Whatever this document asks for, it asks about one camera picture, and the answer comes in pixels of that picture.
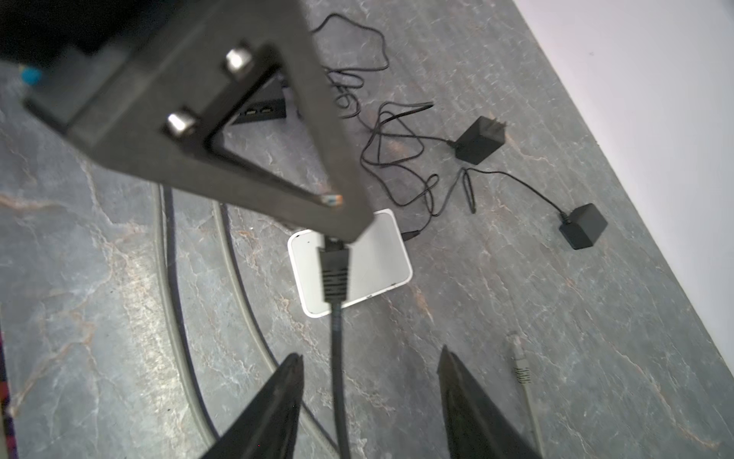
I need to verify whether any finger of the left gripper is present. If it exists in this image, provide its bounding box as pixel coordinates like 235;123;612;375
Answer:
78;1;373;242

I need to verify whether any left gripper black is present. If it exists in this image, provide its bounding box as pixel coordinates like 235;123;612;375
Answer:
1;1;225;149

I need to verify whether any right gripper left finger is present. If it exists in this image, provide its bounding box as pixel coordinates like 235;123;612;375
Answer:
204;353;304;458

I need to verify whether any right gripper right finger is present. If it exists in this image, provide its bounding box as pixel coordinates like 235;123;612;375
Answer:
438;346;539;459

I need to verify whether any grey ethernet cable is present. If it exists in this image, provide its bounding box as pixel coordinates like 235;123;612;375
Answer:
153;182;219;449
507;331;546;459
211;200;339;459

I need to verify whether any black network switch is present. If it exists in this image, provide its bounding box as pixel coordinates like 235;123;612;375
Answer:
231;78;287;125

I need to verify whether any black ethernet cable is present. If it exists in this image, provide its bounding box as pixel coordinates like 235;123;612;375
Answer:
317;234;352;459

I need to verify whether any black power adapter plug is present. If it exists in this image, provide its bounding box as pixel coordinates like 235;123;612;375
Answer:
454;116;507;166

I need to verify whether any black power brick far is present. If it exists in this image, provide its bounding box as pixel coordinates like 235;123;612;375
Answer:
559;203;608;251

